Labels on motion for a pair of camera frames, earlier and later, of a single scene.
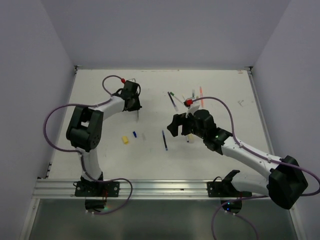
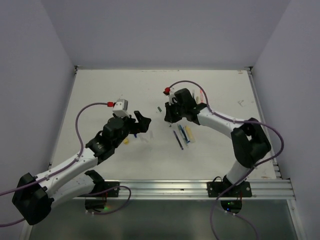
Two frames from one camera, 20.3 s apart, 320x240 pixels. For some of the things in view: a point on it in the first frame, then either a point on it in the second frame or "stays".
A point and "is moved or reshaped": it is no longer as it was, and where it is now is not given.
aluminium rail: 62,188 stays
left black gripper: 137,106 → 142,121
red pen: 201,96 stays
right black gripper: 179,119 → 169,116
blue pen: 165,141 is moved or reshaped
